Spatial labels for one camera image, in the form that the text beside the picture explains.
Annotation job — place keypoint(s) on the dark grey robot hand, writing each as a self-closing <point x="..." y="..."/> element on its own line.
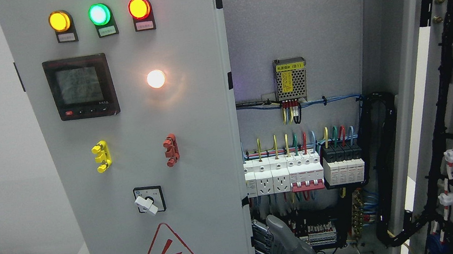
<point x="275" y="237"/>

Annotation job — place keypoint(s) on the relay terminal row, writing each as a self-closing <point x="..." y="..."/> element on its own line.
<point x="315" y="228"/>

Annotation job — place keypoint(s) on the white socket modules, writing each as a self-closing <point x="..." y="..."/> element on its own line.
<point x="267" y="176"/>

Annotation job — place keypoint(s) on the red four-pole circuit breaker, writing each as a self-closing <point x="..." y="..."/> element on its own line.
<point x="306" y="172"/>

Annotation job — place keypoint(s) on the black white surge protector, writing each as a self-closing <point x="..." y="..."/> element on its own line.
<point x="342" y="165"/>

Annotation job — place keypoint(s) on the metal mesh power supply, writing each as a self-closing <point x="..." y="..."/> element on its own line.
<point x="290" y="77"/>

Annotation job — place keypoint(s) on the grey cabinet body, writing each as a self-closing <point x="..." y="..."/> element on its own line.
<point x="361" y="58"/>

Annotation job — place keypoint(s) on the white glowing indicator lamp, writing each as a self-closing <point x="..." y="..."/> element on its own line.
<point x="156" y="78"/>

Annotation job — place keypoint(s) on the black digital power meter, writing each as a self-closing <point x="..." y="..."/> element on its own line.
<point x="82" y="87"/>

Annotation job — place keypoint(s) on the red indicator lamp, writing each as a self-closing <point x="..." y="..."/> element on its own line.
<point x="139" y="9"/>

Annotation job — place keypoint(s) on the green indicator lamp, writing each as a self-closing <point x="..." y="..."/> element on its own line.
<point x="99" y="14"/>

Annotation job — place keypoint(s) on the yellow indicator lamp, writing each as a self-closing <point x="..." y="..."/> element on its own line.
<point x="60" y="21"/>

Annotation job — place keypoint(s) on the white rotary selector switch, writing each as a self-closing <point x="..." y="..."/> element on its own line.
<point x="149" y="199"/>

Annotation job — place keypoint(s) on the red terminal post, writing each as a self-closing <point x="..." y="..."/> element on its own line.
<point x="171" y="150"/>

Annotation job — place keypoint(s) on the yellow terminal post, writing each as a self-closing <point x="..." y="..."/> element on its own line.
<point x="102" y="156"/>

